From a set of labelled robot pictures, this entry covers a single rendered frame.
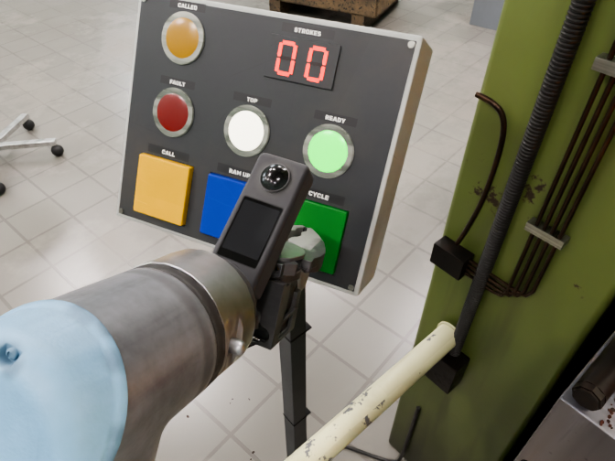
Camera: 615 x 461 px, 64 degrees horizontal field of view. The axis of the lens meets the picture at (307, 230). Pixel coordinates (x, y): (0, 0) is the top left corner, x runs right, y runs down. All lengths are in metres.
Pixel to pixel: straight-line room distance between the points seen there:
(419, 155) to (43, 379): 2.35
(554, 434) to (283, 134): 0.45
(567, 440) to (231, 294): 0.43
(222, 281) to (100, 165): 2.27
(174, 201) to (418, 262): 1.43
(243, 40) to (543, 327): 0.60
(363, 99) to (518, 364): 0.57
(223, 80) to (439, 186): 1.82
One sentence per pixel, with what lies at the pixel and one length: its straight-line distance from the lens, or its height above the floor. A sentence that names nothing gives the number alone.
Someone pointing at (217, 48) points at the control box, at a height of 1.16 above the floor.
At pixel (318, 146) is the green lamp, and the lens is 0.53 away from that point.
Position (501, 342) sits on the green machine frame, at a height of 0.68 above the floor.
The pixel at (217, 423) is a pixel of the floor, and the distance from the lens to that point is 1.56.
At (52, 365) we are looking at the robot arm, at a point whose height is 1.21.
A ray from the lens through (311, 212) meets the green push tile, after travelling 0.54.
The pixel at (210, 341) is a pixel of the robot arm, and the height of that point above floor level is 1.15.
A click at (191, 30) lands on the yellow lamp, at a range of 0.61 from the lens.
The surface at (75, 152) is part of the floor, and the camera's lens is 2.72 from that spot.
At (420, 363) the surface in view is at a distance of 0.90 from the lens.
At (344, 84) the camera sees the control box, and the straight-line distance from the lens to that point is 0.53.
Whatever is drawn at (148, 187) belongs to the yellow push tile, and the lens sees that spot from 0.64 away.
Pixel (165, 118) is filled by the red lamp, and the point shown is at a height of 1.08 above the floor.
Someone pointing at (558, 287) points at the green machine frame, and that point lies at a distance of 0.78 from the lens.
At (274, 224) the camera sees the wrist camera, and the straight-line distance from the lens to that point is 0.38.
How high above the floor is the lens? 1.39
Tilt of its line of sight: 43 degrees down
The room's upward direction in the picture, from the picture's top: straight up
